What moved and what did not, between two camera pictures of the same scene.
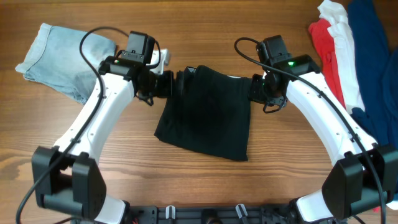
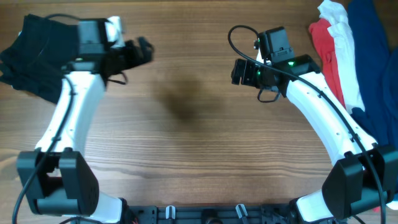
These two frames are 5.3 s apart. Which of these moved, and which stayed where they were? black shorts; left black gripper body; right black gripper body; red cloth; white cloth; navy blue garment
Moved: black shorts; right black gripper body; left black gripper body
Stayed: navy blue garment; red cloth; white cloth
